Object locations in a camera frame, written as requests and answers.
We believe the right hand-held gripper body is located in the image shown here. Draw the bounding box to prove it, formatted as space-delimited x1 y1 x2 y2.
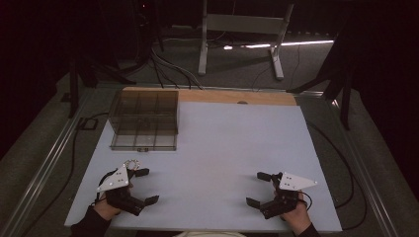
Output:
259 171 318 220

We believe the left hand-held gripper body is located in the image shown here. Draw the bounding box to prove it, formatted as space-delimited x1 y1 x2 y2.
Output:
96 163 146 217

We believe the white beaded bracelet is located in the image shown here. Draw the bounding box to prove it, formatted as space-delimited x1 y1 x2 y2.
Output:
124 159 141 171

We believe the dark clear compartment box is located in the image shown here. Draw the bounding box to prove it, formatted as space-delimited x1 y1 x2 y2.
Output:
109 90 180 153

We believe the person's left hand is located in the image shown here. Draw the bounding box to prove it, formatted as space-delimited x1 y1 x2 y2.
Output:
93 195 122 221

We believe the person's right hand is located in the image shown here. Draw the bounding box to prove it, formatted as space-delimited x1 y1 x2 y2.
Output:
275 191 312 236

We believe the pale table cover sheet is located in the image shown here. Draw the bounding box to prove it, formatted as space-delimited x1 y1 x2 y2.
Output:
64 101 344 234

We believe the black floor socket plate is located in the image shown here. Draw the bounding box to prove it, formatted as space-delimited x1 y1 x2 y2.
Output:
76 117 99 131

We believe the black tripod stand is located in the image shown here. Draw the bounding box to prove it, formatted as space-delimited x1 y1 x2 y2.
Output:
286 19 357 131
66 53 137 119

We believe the white light strip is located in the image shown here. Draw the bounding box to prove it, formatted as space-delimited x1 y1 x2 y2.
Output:
222 39 335 51

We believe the white metal stand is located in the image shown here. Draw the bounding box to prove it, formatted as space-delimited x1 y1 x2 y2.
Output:
197 0 294 81

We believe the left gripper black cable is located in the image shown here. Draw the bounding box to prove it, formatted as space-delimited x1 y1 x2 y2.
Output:
94 170 117 205

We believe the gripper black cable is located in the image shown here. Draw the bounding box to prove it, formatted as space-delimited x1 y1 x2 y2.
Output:
94 170 117 205
297 191 313 210

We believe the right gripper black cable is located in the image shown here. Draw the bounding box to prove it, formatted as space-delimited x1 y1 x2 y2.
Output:
297 191 313 210

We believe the long black floor cable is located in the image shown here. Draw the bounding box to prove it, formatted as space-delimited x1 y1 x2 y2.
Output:
305 120 369 231
19 112 111 237

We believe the metal floor rail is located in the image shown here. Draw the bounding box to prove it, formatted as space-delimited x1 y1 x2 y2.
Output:
329 98 398 237
0 88 87 237

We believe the bundle of floor cables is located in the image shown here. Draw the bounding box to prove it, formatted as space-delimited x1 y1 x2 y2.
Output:
149 47 205 91

